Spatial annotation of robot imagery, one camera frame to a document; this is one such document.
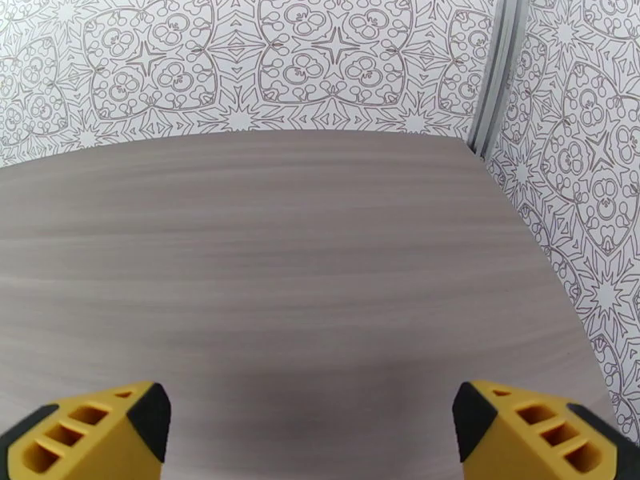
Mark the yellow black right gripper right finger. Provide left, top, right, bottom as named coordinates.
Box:
left=452, top=381, right=640, bottom=480

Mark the aluminium corner post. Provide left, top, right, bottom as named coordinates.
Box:
left=469, top=0, right=532, bottom=158

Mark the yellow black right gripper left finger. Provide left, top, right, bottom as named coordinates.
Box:
left=0, top=381, right=172, bottom=480

